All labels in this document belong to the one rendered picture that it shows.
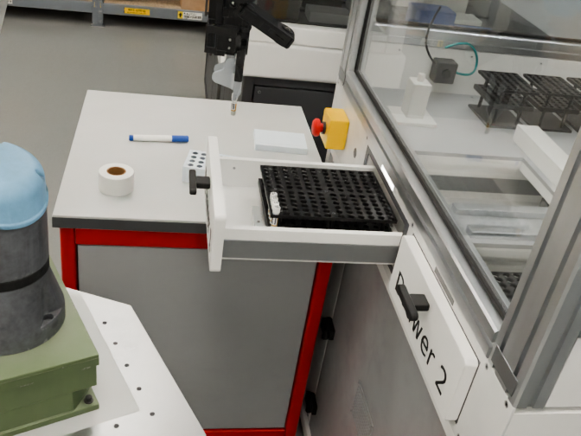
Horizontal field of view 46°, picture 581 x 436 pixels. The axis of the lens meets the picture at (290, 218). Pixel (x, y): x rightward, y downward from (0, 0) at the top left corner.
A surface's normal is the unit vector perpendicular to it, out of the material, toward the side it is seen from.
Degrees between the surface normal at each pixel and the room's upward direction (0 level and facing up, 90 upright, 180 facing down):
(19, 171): 7
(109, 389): 0
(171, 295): 90
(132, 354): 0
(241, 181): 90
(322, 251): 90
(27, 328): 72
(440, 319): 90
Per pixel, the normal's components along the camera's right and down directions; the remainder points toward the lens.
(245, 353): 0.14, 0.54
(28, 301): 0.77, 0.15
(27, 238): 0.79, 0.41
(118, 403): 0.14, -0.84
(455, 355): -0.98, -0.04
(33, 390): 0.51, 0.51
